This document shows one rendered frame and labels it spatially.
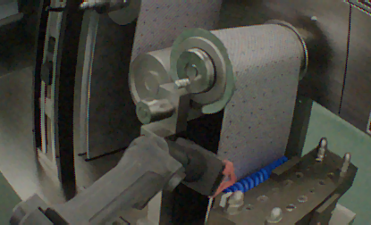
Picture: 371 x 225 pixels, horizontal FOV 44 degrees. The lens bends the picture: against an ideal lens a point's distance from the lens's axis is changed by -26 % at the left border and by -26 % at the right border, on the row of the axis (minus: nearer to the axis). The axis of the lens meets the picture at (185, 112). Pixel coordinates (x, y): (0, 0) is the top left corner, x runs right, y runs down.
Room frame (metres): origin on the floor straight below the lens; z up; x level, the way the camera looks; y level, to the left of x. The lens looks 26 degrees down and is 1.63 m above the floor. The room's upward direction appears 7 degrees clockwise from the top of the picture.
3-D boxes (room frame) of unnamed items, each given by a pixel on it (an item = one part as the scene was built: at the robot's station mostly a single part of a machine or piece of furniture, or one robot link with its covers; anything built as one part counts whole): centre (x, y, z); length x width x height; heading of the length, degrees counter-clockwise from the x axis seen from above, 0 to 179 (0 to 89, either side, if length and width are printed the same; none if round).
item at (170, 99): (0.93, 0.03, 1.05); 0.06 x 0.05 x 0.31; 137
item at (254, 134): (0.99, -0.14, 1.11); 0.23 x 0.01 x 0.18; 137
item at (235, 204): (0.85, -0.11, 1.05); 0.04 x 0.04 x 0.04
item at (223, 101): (0.94, -0.02, 1.25); 0.15 x 0.01 x 0.15; 47
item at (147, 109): (0.91, 0.06, 1.18); 0.04 x 0.02 x 0.04; 47
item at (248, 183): (0.97, -0.16, 1.03); 0.21 x 0.04 x 0.03; 137
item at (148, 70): (1.11, -0.02, 1.17); 0.26 x 0.12 x 0.12; 137
